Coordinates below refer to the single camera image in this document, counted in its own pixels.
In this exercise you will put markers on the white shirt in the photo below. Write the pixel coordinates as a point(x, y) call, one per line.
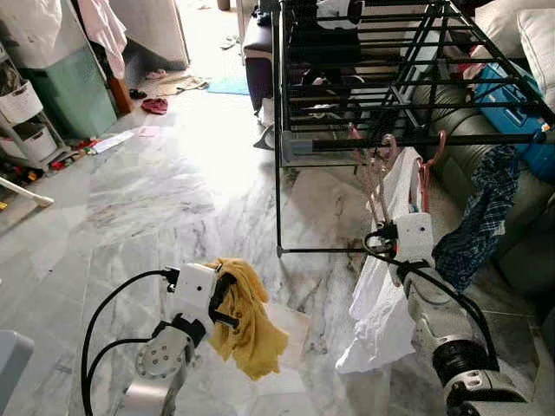
point(377, 321)

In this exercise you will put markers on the black clothes pile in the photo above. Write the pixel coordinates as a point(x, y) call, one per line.
point(312, 39)

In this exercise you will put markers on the red cloth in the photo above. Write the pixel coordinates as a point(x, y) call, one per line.
point(155, 106)

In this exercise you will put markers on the white paper sheet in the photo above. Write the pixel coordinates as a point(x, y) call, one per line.
point(113, 141)

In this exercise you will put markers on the white pillow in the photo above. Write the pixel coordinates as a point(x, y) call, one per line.
point(499, 26)
point(539, 48)

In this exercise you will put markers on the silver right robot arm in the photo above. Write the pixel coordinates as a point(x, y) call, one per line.
point(438, 321)

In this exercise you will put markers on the black metal drying rack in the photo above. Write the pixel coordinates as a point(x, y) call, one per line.
point(295, 147)

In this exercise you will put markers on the purple ottoman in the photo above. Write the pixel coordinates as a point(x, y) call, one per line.
point(258, 65)

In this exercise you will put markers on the grey storage cart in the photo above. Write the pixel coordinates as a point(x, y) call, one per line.
point(22, 100)

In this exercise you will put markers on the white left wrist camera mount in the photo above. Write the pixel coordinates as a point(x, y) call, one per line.
point(192, 290)

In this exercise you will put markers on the pink hanging garment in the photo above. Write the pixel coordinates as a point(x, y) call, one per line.
point(104, 30)

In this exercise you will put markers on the blue checked shirt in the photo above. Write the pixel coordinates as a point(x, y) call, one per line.
point(477, 225)

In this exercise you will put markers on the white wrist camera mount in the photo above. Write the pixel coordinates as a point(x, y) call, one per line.
point(192, 290)
point(414, 236)

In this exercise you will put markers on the beige floor cloth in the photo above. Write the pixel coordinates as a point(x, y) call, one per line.
point(178, 82)

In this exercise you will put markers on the yellow garment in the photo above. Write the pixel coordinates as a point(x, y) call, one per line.
point(256, 329)

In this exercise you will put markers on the light blue folding table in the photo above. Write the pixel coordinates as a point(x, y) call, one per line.
point(13, 364)

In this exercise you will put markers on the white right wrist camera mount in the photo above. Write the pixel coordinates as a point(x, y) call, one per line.
point(414, 236)

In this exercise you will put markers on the green sofa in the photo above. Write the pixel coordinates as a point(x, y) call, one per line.
point(529, 251)

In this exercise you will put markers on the blue floor mat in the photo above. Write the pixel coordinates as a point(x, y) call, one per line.
point(228, 87)

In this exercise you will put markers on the green bin white lid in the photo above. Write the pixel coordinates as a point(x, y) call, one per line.
point(82, 100)

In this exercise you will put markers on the blue suitcase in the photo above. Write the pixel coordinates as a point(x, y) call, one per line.
point(512, 108)

